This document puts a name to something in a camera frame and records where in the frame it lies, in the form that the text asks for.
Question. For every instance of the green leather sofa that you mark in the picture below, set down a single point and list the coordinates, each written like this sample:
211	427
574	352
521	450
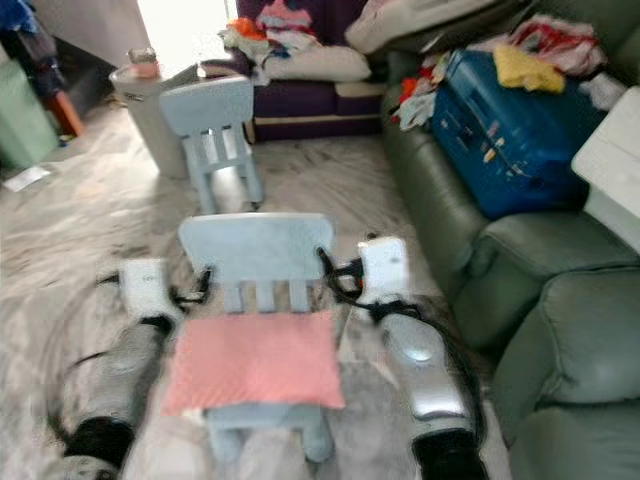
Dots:
550	270

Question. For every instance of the small pink cup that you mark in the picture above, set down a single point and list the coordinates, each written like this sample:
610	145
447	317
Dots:
143	64

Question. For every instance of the white paper sheet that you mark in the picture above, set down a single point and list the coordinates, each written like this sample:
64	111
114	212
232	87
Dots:
28	178

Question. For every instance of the purple sofa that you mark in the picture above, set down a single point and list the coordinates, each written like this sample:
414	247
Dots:
310	100

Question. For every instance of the mixed clothes pile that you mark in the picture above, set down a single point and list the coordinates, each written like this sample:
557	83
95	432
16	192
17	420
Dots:
280	18

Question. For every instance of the pink dotted pillow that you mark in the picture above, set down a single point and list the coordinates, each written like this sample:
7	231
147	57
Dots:
250	362

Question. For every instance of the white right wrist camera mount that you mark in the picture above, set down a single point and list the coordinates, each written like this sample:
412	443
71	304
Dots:
385	268

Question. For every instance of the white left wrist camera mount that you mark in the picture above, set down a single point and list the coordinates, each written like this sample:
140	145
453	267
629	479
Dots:
145	285

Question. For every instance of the white box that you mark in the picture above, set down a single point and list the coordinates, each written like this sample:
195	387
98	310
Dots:
610	160

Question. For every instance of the beige cushion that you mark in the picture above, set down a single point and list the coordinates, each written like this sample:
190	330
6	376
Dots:
420	20

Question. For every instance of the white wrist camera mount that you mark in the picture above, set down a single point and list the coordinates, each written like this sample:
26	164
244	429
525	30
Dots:
145	285
385	268

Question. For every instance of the pale green box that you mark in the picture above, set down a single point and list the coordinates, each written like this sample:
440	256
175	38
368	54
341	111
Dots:
25	125

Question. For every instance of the white pillow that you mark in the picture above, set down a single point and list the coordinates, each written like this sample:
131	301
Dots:
320	63

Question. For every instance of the small white cloth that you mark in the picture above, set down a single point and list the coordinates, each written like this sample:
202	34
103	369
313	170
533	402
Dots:
605	92

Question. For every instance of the yellow cloth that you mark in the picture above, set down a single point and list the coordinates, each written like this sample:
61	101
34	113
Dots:
528	70

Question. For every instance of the grey side table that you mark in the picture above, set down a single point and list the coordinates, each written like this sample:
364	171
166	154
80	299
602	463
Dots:
150	125

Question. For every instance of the orange and white clothes heap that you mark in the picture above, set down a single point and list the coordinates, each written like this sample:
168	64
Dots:
418	105

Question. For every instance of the light blue kids chair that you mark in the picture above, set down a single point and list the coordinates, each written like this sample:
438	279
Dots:
255	248
205	105

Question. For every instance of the red and white garment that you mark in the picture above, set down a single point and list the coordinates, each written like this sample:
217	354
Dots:
560	40

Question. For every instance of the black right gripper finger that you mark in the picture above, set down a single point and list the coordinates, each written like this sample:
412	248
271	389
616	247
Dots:
328	272

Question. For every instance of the blue hard suitcase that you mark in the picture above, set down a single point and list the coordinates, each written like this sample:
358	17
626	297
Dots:
510	140

